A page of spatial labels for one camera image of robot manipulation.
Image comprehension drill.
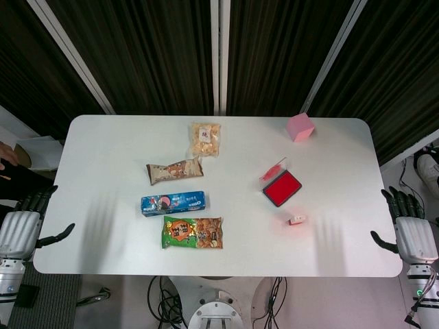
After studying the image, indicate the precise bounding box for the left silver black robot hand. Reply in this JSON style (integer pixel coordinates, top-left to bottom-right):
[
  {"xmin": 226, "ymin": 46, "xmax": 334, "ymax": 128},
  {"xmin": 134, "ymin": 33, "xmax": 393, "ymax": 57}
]
[{"xmin": 0, "ymin": 184, "xmax": 76, "ymax": 260}]

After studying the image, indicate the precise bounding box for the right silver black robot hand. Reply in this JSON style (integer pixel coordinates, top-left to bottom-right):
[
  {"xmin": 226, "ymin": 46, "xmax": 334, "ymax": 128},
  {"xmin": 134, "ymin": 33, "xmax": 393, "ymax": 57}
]
[{"xmin": 370, "ymin": 186, "xmax": 439, "ymax": 265}]

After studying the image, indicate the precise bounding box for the silver robot base column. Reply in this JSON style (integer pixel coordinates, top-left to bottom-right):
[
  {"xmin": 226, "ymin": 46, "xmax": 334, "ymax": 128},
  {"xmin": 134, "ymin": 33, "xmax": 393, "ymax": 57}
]
[{"xmin": 187, "ymin": 288, "xmax": 255, "ymax": 329}]

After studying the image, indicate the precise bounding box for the bystander in dark clothes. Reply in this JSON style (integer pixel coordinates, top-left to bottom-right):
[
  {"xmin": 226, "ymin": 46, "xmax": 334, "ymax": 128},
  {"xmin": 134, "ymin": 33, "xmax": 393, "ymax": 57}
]
[{"xmin": 0, "ymin": 141, "xmax": 58, "ymax": 210}]

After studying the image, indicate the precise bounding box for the white sneaker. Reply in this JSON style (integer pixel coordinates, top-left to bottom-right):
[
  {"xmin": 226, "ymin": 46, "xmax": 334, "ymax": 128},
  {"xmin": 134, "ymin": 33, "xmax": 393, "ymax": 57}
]
[{"xmin": 416, "ymin": 153, "xmax": 439, "ymax": 197}]

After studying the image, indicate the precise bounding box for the black flat device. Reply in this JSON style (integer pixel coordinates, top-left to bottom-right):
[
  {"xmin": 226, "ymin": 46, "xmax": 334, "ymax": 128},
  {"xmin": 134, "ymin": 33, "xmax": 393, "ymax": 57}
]
[{"xmin": 15, "ymin": 284, "xmax": 40, "ymax": 308}]

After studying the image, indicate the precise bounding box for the white cardboard box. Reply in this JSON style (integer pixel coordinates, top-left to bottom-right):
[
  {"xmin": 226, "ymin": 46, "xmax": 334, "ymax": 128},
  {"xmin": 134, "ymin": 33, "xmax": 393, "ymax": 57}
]
[{"xmin": 14, "ymin": 136, "xmax": 64, "ymax": 172}]

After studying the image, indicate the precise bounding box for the grey floor mat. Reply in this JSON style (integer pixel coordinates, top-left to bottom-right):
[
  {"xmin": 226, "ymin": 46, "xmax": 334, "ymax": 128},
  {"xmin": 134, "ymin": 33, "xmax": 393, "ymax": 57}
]
[{"xmin": 5, "ymin": 273, "xmax": 84, "ymax": 329}]

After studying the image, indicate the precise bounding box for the chrome table foot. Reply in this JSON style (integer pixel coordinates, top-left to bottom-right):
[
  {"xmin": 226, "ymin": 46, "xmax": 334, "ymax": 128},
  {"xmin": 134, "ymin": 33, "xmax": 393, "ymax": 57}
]
[{"xmin": 75, "ymin": 287, "xmax": 112, "ymax": 307}]

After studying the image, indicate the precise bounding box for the red ink pad black case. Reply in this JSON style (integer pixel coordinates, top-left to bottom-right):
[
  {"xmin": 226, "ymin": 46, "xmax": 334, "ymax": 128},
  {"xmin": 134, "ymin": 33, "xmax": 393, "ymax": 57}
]
[{"xmin": 259, "ymin": 156, "xmax": 303, "ymax": 208}]

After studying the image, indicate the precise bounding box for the pink cube block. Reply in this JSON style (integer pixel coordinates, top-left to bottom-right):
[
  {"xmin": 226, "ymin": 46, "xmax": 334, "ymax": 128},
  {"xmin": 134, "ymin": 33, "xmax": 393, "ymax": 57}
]
[{"xmin": 285, "ymin": 113, "xmax": 316, "ymax": 143}]

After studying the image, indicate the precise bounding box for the blue Oreo cookie box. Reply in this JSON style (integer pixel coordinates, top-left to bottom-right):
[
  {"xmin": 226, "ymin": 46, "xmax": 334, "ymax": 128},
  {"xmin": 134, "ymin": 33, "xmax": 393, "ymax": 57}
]
[{"xmin": 139, "ymin": 190, "xmax": 209, "ymax": 218}]

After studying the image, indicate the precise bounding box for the dark pleated curtain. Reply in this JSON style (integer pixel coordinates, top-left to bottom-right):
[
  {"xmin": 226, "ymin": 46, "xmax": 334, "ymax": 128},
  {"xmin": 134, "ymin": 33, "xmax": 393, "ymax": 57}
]
[
  {"xmin": 307, "ymin": 0, "xmax": 439, "ymax": 166},
  {"xmin": 0, "ymin": 0, "xmax": 108, "ymax": 138},
  {"xmin": 225, "ymin": 0, "xmax": 355, "ymax": 117},
  {"xmin": 46, "ymin": 0, "xmax": 220, "ymax": 116}
]

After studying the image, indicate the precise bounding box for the brown snack bar wrapper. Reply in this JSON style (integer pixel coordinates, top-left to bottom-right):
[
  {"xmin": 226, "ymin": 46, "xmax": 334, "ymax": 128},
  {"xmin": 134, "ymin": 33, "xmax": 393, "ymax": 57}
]
[{"xmin": 145, "ymin": 156, "xmax": 205, "ymax": 186}]

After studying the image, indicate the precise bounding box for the green orange snack bag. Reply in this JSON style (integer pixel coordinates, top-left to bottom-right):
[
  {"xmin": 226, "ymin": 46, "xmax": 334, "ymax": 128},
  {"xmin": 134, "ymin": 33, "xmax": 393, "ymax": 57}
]
[{"xmin": 161, "ymin": 215, "xmax": 224, "ymax": 250}]

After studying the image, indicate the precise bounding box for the clear bag of crackers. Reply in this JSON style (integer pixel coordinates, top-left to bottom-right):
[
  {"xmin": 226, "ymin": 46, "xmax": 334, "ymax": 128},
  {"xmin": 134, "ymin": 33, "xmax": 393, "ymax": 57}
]
[{"xmin": 189, "ymin": 121, "xmax": 222, "ymax": 159}]

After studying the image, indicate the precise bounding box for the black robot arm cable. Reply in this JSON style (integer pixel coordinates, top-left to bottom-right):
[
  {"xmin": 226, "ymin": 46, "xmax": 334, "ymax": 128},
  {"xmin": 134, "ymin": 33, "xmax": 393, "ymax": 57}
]
[{"xmin": 405, "ymin": 269, "xmax": 439, "ymax": 325}]

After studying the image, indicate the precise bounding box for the thin black floor cable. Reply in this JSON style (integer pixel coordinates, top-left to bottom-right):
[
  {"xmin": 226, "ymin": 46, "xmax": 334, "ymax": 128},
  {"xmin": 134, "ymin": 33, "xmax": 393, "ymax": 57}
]
[{"xmin": 399, "ymin": 156, "xmax": 418, "ymax": 195}]

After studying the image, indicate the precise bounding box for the black floor cable bundle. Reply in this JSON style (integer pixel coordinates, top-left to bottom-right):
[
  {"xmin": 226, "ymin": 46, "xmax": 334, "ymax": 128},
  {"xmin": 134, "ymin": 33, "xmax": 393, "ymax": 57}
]
[
  {"xmin": 262, "ymin": 276, "xmax": 289, "ymax": 329},
  {"xmin": 146, "ymin": 276, "xmax": 188, "ymax": 329}
]

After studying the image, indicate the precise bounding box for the white partition post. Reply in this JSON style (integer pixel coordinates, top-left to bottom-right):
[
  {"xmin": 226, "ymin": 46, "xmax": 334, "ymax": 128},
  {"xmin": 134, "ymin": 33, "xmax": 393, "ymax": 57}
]
[
  {"xmin": 26, "ymin": 0, "xmax": 117, "ymax": 116},
  {"xmin": 210, "ymin": 0, "xmax": 231, "ymax": 116},
  {"xmin": 303, "ymin": 0, "xmax": 368, "ymax": 117}
]

